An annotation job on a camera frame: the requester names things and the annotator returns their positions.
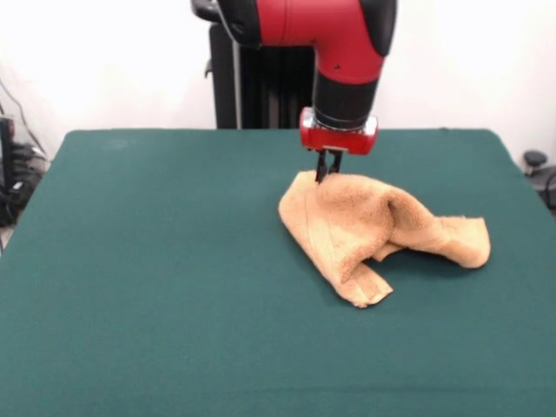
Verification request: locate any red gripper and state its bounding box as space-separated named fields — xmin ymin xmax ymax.
xmin=298 ymin=107 xmax=380 ymax=185

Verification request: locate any tan terry towel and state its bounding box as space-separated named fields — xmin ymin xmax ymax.
xmin=277 ymin=169 xmax=492 ymax=309

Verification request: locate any dark green table cloth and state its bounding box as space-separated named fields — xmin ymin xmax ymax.
xmin=0 ymin=128 xmax=556 ymax=417

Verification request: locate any black electronics box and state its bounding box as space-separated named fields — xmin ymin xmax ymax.
xmin=0 ymin=115 xmax=50 ymax=228

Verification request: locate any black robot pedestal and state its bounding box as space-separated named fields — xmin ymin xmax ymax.
xmin=189 ymin=0 xmax=319 ymax=130

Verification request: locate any grey cable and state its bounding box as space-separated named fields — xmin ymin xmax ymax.
xmin=0 ymin=77 xmax=48 ymax=158

